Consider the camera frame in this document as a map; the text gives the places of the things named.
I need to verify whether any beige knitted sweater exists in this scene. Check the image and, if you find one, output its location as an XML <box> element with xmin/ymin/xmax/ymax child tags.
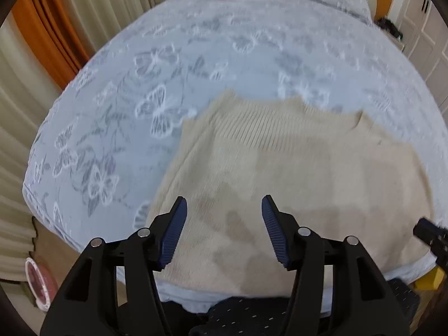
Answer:
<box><xmin>150</xmin><ymin>92</ymin><xmax>434</xmax><ymax>296</ymax></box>

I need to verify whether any butterfly patterned grey bedspread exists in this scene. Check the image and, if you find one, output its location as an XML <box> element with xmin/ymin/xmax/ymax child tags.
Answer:
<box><xmin>21</xmin><ymin>0</ymin><xmax>448</xmax><ymax>316</ymax></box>

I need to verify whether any round pink white container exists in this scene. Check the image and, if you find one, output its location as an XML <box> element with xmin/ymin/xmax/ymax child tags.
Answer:
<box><xmin>25</xmin><ymin>257</ymin><xmax>58</xmax><ymax>312</ymax></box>

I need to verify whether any white wardrobe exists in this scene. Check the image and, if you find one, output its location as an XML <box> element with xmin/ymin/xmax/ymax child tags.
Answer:
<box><xmin>388</xmin><ymin>0</ymin><xmax>447</xmax><ymax>116</ymax></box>

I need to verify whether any black object on nightstand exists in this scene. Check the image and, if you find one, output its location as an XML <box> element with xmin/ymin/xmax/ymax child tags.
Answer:
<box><xmin>375</xmin><ymin>17</ymin><xmax>403</xmax><ymax>40</ymax></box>

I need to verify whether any cream and orange curtain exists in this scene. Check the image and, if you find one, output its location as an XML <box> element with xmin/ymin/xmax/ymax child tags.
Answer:
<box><xmin>1</xmin><ymin>0</ymin><xmax>155</xmax><ymax>282</ymax></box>

